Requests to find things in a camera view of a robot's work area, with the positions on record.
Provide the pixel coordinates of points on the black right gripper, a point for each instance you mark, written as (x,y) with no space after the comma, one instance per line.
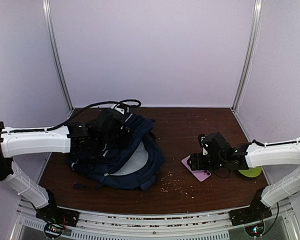
(195,159)

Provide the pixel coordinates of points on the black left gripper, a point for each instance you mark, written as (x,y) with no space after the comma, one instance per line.
(124,142)

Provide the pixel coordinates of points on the pink smartphone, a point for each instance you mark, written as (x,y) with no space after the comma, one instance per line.
(200,175)

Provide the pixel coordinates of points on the navy blue student backpack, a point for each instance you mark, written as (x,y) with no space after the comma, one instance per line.
(135,166)

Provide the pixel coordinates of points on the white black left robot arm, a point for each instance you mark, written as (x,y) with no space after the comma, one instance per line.
(109,129)

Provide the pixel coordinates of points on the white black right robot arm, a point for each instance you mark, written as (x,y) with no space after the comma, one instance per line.
(217,154)

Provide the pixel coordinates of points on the green plate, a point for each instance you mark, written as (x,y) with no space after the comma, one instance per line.
(251,172)

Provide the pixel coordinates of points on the front aluminium rail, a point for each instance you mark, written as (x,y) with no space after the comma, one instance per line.
(209,225)

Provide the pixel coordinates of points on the right aluminium frame post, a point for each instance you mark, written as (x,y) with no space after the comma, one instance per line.
(251,47)

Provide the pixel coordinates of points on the aluminium frame post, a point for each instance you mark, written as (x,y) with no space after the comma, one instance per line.
(251,47)
(55,53)

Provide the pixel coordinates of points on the left aluminium frame post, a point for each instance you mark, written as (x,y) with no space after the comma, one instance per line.
(55,53)

